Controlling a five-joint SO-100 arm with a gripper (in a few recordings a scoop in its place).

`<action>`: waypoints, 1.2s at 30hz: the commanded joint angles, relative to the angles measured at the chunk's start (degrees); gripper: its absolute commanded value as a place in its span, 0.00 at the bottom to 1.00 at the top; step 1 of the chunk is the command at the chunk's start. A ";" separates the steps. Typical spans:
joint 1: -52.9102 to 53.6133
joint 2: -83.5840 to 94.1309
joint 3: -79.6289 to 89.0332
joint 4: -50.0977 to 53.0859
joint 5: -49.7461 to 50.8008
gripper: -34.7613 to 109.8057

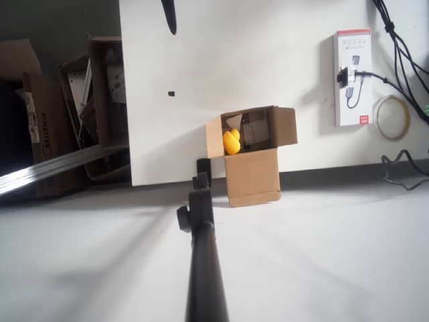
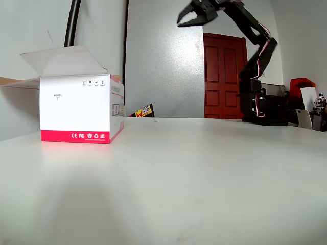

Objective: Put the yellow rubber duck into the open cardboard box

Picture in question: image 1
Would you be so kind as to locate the brown Midea cardboard box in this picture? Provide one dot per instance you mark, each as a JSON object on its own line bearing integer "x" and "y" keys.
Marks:
{"x": 50, "y": 127}

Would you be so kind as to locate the small black webcam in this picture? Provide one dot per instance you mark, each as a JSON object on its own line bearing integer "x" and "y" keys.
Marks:
{"x": 344, "y": 77}

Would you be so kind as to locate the yellow rubber duck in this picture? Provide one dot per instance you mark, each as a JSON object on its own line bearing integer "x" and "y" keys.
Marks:
{"x": 232, "y": 142}

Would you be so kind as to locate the aluminium rail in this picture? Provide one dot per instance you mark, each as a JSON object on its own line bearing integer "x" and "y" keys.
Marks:
{"x": 50, "y": 167}

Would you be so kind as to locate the clear tape roll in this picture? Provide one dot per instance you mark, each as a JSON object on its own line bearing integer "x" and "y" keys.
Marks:
{"x": 406, "y": 125}

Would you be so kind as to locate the open cardboard box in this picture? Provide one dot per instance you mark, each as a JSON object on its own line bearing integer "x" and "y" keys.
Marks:
{"x": 253, "y": 174}

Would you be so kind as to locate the black camera stand pole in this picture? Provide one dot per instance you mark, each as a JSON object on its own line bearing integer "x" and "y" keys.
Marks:
{"x": 204, "y": 255}

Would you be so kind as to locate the perforated metal bracket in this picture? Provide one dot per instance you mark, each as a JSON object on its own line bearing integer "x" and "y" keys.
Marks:
{"x": 78, "y": 84}

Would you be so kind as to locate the white product box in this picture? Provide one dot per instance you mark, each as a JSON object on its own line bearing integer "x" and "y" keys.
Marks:
{"x": 355, "y": 110}

